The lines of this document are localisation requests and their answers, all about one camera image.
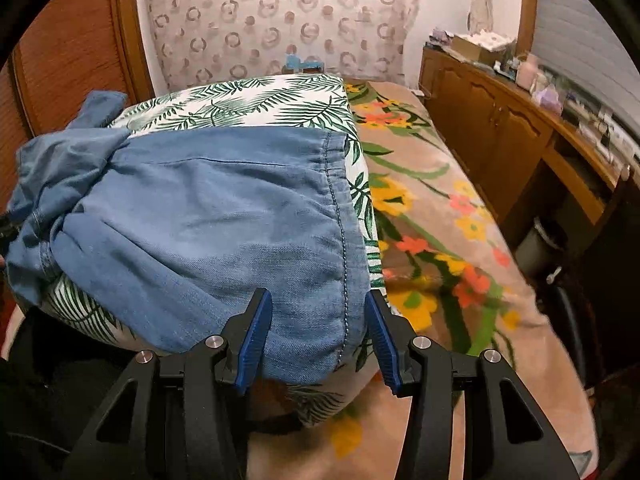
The grey window blind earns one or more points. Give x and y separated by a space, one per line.
585 25

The sheer circle pattern curtain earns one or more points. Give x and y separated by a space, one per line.
250 20

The dark cloth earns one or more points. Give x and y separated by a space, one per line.
60 360

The long wooden cabinet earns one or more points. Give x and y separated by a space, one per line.
490 120

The pink bottle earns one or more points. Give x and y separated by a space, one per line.
527 71

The white dotted open box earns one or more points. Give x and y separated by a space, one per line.
480 47

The floral blanket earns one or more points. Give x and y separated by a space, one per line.
450 260

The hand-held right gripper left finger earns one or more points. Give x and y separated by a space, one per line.
255 340

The grey waste bin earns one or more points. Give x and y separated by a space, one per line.
540 247

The pink tissue pack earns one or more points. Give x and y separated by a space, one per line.
547 97

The blue plastic bag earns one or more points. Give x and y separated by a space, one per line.
302 60

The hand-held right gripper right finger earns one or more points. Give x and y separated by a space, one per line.
385 350

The blue denim pants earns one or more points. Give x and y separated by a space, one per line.
200 220

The wooden louvered wardrobe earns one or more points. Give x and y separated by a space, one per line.
65 50

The small purple container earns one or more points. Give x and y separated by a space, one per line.
441 37

